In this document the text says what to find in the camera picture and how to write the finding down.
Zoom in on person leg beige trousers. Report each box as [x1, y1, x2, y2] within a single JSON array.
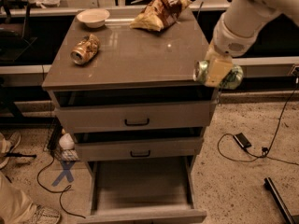
[[0, 173, 36, 224]]

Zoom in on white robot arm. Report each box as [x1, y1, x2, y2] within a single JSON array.
[[204, 0, 299, 87]]

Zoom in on white bowl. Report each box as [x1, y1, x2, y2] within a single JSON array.
[[77, 8, 110, 28]]

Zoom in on bottom grey drawer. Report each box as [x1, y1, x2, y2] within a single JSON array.
[[78, 157, 206, 224]]

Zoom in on grey drawer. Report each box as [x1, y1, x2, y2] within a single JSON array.
[[55, 101, 216, 133], [78, 157, 206, 224], [75, 137, 204, 161]]

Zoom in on top grey drawer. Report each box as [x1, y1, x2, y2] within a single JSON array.
[[55, 101, 216, 133]]

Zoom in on crushed brown can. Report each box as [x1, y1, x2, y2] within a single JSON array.
[[70, 34, 101, 65]]

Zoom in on wire basket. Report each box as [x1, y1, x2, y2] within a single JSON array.
[[44, 118, 79, 161]]

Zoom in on brown chip bag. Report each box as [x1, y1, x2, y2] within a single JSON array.
[[130, 0, 192, 32]]

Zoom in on mesh sneaker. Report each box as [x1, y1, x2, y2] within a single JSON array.
[[22, 205, 61, 224]]

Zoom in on black power adapter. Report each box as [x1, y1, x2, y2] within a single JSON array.
[[234, 133, 251, 149]]

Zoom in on black adapter cable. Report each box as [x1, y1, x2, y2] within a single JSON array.
[[217, 77, 299, 167]]

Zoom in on middle grey drawer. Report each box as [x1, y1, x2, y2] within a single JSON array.
[[75, 137, 204, 161]]

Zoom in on black chair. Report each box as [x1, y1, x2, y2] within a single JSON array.
[[0, 0, 36, 62]]

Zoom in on black metal bar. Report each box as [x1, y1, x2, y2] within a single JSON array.
[[264, 177, 299, 224]]

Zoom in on black floor cable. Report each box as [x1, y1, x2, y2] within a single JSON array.
[[36, 154, 87, 219]]

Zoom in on crushed green can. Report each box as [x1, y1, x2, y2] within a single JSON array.
[[193, 61, 243, 90]]

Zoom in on grey drawer cabinet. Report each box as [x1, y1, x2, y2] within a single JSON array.
[[41, 7, 219, 224]]

